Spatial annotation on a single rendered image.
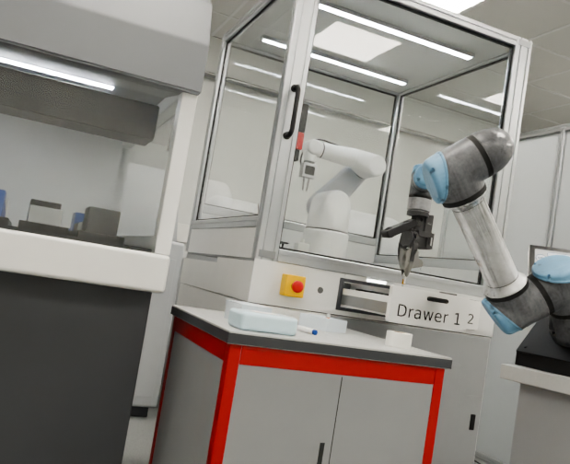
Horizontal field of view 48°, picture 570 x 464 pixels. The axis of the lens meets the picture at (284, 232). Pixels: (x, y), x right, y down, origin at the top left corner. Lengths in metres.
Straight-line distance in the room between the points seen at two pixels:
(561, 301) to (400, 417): 0.51
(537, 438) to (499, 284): 0.44
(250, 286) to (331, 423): 0.65
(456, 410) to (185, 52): 1.62
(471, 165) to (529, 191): 2.62
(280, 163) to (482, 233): 0.78
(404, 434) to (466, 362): 0.89
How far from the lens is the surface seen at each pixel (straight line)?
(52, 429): 1.87
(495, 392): 4.20
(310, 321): 1.96
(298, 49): 2.25
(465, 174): 1.60
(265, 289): 2.12
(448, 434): 2.58
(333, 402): 1.61
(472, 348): 2.58
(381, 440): 1.70
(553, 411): 1.88
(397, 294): 1.95
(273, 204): 2.12
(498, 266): 1.71
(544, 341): 1.95
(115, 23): 1.82
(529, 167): 4.26
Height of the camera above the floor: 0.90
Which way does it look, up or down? 4 degrees up
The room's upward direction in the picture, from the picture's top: 9 degrees clockwise
